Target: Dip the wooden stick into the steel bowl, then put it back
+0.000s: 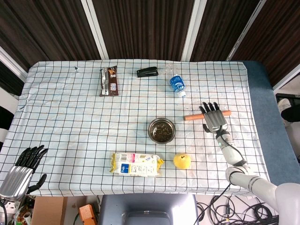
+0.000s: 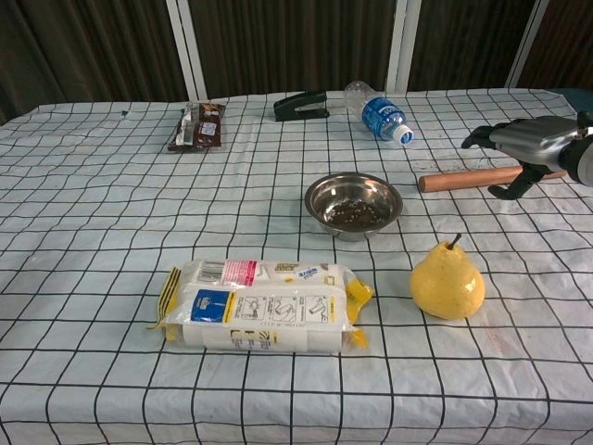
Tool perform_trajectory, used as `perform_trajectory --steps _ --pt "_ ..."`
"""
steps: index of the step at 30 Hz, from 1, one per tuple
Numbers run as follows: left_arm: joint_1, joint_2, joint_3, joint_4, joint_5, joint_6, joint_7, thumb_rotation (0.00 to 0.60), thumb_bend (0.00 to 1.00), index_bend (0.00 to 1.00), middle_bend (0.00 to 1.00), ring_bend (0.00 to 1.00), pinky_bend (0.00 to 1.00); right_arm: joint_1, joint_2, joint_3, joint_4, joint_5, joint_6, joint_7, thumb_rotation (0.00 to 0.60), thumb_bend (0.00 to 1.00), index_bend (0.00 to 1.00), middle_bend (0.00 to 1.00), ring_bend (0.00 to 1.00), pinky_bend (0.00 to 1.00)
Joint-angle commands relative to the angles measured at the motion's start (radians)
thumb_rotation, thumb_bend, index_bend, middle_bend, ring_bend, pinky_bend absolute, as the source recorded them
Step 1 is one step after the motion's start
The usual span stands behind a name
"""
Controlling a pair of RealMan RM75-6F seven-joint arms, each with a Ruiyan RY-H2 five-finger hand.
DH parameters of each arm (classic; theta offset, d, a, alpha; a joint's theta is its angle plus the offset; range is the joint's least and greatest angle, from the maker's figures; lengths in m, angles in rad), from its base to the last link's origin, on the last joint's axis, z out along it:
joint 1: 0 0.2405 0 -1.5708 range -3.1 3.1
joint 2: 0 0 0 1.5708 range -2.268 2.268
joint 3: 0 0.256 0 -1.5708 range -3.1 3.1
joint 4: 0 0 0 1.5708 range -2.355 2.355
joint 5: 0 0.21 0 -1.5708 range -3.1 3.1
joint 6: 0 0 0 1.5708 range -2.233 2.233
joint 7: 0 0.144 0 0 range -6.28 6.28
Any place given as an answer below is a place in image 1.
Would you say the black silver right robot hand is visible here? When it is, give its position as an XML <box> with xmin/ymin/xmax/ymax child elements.
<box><xmin>198</xmin><ymin>101</ymin><xmax>228</xmax><ymax>134</ymax></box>

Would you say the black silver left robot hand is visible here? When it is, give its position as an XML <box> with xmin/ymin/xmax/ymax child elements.
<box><xmin>0</xmin><ymin>144</ymin><xmax>49</xmax><ymax>202</ymax></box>

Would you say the wooden rod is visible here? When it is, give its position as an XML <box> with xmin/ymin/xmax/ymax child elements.
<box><xmin>184</xmin><ymin>110</ymin><xmax>232</xmax><ymax>122</ymax></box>

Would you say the stainless steel bowl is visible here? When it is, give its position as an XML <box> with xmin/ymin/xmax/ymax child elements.
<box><xmin>147</xmin><ymin>117</ymin><xmax>176</xmax><ymax>144</ymax></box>

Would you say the brown cardboard box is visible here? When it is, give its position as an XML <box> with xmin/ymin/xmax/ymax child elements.
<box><xmin>31</xmin><ymin>196</ymin><xmax>68</xmax><ymax>225</ymax></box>

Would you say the yellow pear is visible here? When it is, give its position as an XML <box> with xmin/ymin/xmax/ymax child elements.
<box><xmin>173</xmin><ymin>152</ymin><xmax>192</xmax><ymax>170</ymax></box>

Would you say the clear bottle with blue label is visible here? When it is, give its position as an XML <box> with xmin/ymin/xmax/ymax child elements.
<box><xmin>164</xmin><ymin>63</ymin><xmax>187</xmax><ymax>98</ymax></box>

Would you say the white checked tablecloth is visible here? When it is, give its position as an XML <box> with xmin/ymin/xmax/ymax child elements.
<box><xmin>0</xmin><ymin>58</ymin><xmax>270</xmax><ymax>197</ymax></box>

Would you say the orange box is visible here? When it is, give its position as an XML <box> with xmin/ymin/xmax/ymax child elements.
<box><xmin>78</xmin><ymin>204</ymin><xmax>98</xmax><ymax>225</ymax></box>

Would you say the black stapler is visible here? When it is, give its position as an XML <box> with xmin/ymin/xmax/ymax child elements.
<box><xmin>136</xmin><ymin>66</ymin><xmax>159</xmax><ymax>78</ymax></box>

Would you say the white yellow paper towel pack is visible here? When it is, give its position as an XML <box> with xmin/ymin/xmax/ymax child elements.
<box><xmin>109</xmin><ymin>152</ymin><xmax>165</xmax><ymax>178</ymax></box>

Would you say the grey robot torso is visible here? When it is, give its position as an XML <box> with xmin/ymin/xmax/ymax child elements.
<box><xmin>97</xmin><ymin>194</ymin><xmax>199</xmax><ymax>225</ymax></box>

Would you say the brown chocolate snack packet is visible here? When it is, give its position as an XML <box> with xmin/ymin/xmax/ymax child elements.
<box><xmin>99</xmin><ymin>66</ymin><xmax>120</xmax><ymax>97</ymax></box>

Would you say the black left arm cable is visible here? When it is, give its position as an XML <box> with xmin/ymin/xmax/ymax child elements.
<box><xmin>0</xmin><ymin>200</ymin><xmax>8</xmax><ymax>225</ymax></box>

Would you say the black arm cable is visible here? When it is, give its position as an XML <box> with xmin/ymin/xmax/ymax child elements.
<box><xmin>199</xmin><ymin>126</ymin><xmax>248</xmax><ymax>222</ymax></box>
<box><xmin>0</xmin><ymin>200</ymin><xmax>8</xmax><ymax>225</ymax></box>

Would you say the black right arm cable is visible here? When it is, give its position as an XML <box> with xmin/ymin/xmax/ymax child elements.
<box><xmin>199</xmin><ymin>126</ymin><xmax>248</xmax><ymax>222</ymax></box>

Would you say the white partition post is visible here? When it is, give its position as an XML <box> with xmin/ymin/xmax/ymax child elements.
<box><xmin>81</xmin><ymin>0</ymin><xmax>109</xmax><ymax>60</ymax></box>
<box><xmin>181</xmin><ymin>0</ymin><xmax>207</xmax><ymax>62</ymax></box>
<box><xmin>226</xmin><ymin>0</ymin><xmax>268</xmax><ymax>61</ymax></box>

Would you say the black floor cable bundle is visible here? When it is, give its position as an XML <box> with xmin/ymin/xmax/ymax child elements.
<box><xmin>196</xmin><ymin>194</ymin><xmax>279</xmax><ymax>225</ymax></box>

